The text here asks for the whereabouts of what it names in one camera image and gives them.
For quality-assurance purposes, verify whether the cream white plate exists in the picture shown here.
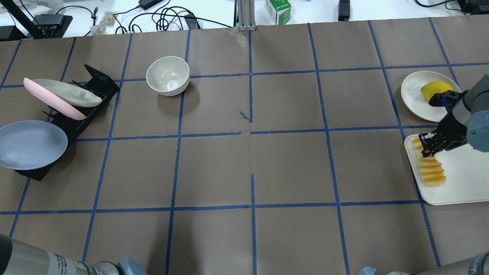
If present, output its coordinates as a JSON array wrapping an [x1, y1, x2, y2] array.
[[34, 79, 102, 108]]

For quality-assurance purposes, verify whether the yellow lemon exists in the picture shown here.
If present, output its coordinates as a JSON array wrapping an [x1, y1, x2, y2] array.
[[420, 81, 453, 101]]

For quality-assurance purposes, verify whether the white ceramic bowl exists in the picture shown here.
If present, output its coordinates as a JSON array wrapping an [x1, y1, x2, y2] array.
[[146, 56, 190, 96]]

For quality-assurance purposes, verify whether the green white small box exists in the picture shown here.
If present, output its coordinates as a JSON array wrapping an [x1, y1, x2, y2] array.
[[264, 0, 291, 25]]

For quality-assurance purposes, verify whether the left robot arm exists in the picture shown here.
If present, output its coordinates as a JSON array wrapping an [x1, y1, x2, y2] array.
[[0, 235, 147, 275]]

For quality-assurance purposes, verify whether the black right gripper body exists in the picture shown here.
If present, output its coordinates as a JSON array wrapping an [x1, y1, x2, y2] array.
[[424, 91, 468, 155]]

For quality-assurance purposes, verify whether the black dish rack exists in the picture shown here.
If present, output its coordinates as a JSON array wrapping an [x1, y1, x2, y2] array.
[[14, 64, 119, 181]]

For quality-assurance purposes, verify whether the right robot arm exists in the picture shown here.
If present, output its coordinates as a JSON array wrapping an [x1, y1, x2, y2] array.
[[401, 71, 489, 205]]

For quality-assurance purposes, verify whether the aluminium frame post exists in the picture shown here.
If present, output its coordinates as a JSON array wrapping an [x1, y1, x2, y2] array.
[[233, 0, 256, 31]]

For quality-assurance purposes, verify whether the round cream plate with lemon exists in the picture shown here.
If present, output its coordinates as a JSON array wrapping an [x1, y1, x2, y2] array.
[[401, 70, 462, 122]]

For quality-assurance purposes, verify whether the pink plate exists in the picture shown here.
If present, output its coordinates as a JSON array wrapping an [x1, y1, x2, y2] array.
[[23, 77, 87, 120]]

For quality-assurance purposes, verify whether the white rectangular tray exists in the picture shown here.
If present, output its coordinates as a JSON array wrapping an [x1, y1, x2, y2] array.
[[405, 134, 489, 205]]

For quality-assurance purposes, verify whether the sliced yellow bread loaf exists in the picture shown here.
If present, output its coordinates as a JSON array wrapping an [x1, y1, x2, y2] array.
[[411, 138, 447, 187]]

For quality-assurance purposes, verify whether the black power adapter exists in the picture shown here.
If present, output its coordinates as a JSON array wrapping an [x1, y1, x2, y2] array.
[[138, 0, 162, 10]]

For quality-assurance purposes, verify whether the blue plate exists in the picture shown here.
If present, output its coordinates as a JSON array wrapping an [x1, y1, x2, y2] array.
[[0, 120, 68, 170]]

